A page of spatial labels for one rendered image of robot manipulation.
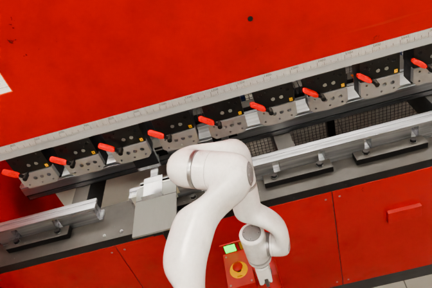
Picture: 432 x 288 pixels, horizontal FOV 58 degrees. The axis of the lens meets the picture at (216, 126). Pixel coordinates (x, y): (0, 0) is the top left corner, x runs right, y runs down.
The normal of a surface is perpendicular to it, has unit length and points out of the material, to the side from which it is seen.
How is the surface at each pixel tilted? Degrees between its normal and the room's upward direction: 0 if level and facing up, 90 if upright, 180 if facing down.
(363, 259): 90
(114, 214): 0
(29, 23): 90
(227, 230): 90
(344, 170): 0
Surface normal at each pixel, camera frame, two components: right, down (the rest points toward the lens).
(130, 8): 0.09, 0.58
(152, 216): -0.25, -0.77
